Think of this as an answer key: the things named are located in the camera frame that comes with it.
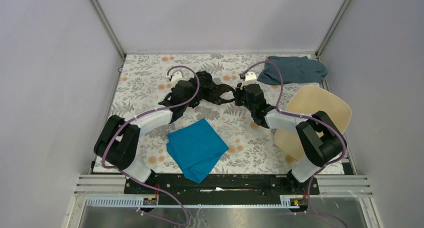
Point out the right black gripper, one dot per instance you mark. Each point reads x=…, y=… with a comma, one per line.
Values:
x=237, y=95

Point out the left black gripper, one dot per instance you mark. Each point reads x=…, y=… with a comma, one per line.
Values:
x=193, y=91

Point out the black trash bag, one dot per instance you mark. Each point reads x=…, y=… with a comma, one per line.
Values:
x=211, y=91

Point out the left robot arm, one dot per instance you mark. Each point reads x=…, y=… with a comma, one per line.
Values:
x=118, y=141

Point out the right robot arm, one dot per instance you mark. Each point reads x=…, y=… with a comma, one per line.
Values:
x=319, y=137

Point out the floral patterned table mat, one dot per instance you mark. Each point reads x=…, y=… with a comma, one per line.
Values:
x=252, y=149

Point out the dark teal crumpled cloth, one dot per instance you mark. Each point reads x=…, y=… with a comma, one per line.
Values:
x=292, y=69

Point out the bright blue folded cloth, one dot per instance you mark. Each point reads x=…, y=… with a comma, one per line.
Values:
x=196, y=149

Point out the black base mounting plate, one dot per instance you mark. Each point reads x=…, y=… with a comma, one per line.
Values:
x=221, y=189

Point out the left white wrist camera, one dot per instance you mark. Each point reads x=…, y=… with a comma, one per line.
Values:
x=175, y=77

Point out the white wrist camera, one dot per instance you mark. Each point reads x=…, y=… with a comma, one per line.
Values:
x=248, y=78
x=175, y=77

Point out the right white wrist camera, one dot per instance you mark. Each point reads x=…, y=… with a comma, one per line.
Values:
x=248, y=78

